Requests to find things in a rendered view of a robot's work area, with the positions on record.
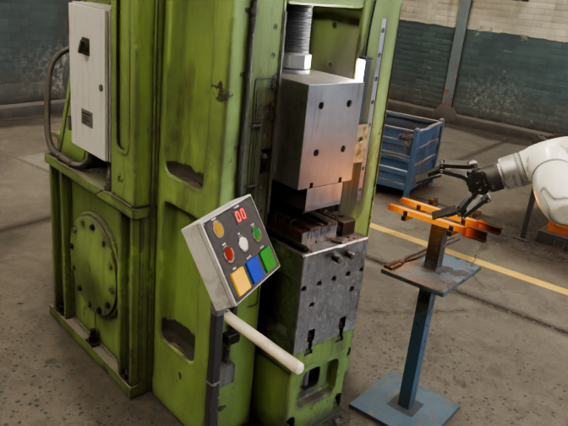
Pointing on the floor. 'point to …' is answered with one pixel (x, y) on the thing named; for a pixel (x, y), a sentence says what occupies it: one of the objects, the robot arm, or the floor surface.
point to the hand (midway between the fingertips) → (428, 197)
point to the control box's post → (214, 365)
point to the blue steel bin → (408, 150)
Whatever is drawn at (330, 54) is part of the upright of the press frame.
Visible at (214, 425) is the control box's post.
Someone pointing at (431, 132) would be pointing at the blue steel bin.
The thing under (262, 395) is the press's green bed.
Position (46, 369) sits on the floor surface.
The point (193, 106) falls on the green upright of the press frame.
